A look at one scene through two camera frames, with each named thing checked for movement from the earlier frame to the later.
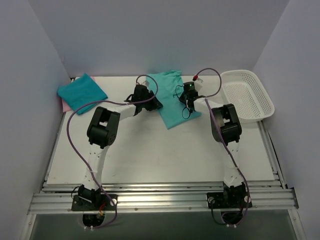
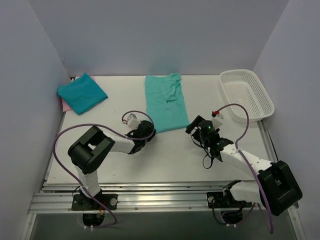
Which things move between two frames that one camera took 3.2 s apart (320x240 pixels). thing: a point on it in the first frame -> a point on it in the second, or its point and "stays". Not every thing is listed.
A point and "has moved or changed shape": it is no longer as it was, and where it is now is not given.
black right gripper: [189, 100] -> [195, 125]
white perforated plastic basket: [246, 92] stays
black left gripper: [152, 104] -> [149, 128]
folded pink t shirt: [66, 108] stays
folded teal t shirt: [82, 91] stays
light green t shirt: [168, 86] has moved or changed shape
